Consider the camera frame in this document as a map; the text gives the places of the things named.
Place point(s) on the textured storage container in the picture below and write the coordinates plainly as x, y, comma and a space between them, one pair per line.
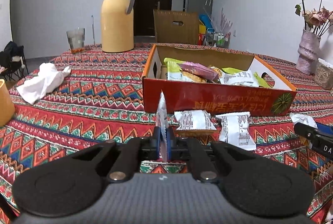
324, 75

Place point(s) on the glass cup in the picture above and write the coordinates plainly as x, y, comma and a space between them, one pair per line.
76, 41

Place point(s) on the large pink snack packet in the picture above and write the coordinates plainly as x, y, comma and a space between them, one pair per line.
199, 70

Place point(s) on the dried pink flowers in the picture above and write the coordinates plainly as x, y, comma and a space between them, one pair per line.
316, 17

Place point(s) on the crumpled white tissue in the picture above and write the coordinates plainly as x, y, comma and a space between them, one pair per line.
41, 83

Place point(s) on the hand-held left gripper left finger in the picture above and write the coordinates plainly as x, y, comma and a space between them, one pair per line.
156, 142

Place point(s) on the blue plastic container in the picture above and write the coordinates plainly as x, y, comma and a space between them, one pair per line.
205, 21

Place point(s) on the yellow thermos jug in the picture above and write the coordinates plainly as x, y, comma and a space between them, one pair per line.
117, 23

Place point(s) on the patterned red tablecloth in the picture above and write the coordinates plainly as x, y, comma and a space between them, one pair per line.
91, 99

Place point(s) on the red cardboard box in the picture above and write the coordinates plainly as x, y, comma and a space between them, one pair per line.
182, 101

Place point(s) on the dark door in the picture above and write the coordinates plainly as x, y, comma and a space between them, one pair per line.
141, 13

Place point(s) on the orange biscuit packet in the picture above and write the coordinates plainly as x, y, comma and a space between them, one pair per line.
192, 78

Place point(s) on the pale purple dried grass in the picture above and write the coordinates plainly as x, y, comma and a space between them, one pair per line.
225, 22

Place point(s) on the yellow plastic container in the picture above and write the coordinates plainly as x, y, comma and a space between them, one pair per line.
202, 29

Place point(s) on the white stick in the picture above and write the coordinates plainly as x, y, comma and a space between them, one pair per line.
93, 30

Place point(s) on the thin white snack packet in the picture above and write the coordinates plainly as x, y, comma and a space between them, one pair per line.
161, 109

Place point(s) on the orange cup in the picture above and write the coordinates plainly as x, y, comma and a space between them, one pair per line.
5, 104

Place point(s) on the black folding chair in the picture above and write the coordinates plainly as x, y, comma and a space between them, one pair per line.
11, 57

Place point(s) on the light green snack packet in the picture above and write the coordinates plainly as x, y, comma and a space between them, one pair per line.
173, 69

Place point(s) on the pink textured vase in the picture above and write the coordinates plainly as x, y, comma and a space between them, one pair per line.
308, 53

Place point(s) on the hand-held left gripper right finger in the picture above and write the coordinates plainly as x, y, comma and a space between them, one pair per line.
169, 142

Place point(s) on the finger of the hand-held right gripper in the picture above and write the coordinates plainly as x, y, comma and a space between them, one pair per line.
325, 127
303, 130

